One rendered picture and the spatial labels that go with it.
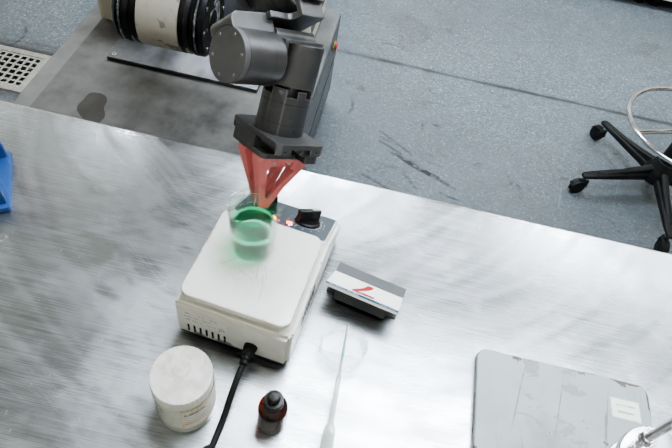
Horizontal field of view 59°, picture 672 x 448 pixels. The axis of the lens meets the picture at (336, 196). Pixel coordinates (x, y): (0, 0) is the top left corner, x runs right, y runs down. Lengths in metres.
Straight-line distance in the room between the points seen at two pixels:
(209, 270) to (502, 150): 1.59
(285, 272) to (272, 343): 0.07
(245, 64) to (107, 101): 0.98
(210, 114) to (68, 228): 0.75
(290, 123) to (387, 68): 1.65
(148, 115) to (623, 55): 2.03
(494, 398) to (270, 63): 0.43
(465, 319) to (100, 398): 0.42
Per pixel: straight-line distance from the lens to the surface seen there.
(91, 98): 1.56
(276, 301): 0.62
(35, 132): 0.93
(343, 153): 1.93
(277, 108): 0.66
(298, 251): 0.65
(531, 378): 0.73
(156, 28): 1.38
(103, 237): 0.79
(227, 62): 0.61
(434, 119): 2.13
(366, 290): 0.71
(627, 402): 0.78
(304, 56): 0.65
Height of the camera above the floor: 1.37
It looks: 50 degrees down
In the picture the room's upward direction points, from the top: 11 degrees clockwise
